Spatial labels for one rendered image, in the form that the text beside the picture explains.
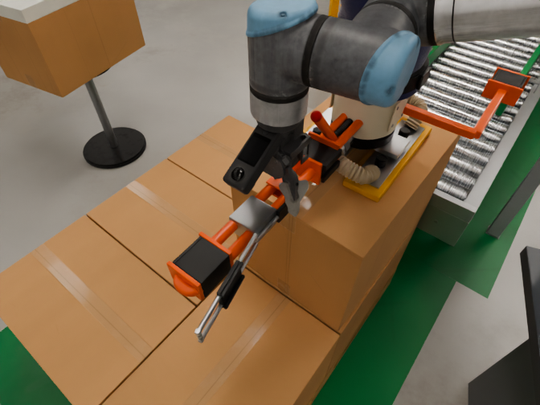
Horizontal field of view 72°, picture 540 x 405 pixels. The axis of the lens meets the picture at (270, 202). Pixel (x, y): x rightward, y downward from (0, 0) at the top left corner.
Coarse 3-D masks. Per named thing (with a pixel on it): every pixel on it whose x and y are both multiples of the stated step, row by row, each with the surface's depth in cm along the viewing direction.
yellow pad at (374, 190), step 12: (396, 132) 105; (408, 132) 101; (420, 132) 105; (420, 144) 103; (372, 156) 98; (384, 156) 95; (408, 156) 99; (384, 168) 95; (396, 168) 96; (348, 180) 93; (384, 180) 93; (360, 192) 92; (372, 192) 91; (384, 192) 92
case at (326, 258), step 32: (352, 160) 101; (416, 160) 101; (448, 160) 121; (256, 192) 94; (320, 192) 93; (352, 192) 93; (416, 192) 97; (288, 224) 92; (320, 224) 87; (352, 224) 87; (384, 224) 87; (256, 256) 116; (288, 256) 103; (320, 256) 92; (352, 256) 83; (384, 256) 110; (288, 288) 115; (320, 288) 102; (352, 288) 91
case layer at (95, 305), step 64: (128, 192) 148; (192, 192) 148; (64, 256) 128; (128, 256) 128; (64, 320) 113; (128, 320) 113; (192, 320) 113; (256, 320) 113; (320, 320) 114; (64, 384) 101; (128, 384) 101; (192, 384) 101; (256, 384) 101; (320, 384) 137
